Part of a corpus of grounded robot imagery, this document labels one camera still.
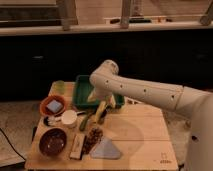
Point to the green translucent cup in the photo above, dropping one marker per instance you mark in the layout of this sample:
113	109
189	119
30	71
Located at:
59	86

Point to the yellow banana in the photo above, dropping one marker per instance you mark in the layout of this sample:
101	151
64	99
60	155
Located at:
100	109

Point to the green plastic tray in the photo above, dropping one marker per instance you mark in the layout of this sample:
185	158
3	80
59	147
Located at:
82	89

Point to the white cup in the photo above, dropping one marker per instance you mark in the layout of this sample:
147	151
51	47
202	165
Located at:
69	118

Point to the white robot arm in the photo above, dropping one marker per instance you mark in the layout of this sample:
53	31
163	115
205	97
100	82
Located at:
194	104

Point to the wooden block brush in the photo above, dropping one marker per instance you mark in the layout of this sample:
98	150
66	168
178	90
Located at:
77	146

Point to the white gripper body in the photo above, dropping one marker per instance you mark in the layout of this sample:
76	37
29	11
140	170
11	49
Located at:
104	95

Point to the wooden table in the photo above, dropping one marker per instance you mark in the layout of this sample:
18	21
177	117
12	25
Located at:
139	131

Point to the light blue cloth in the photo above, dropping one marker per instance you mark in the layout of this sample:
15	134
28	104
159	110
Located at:
105	149

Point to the green cucumber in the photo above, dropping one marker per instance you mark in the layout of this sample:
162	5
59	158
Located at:
84	121

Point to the dark brown bowl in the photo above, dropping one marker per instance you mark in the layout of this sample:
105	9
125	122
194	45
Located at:
53	142

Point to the orange bowl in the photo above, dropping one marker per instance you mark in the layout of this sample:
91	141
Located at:
45	112

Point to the blue sponge block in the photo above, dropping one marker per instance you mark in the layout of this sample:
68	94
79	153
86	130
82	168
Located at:
54	106

